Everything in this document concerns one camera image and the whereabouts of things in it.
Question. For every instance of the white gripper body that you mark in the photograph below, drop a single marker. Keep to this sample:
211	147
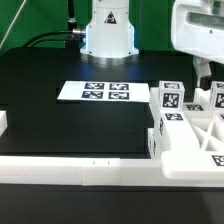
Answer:
197	28

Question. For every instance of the white left block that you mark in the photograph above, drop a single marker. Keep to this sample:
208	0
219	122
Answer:
3	122

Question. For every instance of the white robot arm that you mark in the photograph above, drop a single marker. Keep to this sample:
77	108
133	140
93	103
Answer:
109	36

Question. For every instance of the white front rail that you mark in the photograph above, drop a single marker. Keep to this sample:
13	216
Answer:
89	172

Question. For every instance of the thin grey rod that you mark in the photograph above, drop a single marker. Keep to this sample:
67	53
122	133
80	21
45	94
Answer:
6	35

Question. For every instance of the white tagged cube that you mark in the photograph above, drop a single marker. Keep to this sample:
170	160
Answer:
217	95
171	95

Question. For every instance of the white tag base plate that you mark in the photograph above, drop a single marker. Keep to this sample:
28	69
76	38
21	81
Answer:
105	91

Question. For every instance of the white chair back frame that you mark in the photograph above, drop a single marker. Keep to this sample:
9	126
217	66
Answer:
189	143

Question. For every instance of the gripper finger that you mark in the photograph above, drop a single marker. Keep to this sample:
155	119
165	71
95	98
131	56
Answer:
203	71

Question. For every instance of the white chair seat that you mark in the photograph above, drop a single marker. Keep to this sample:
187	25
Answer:
151	143

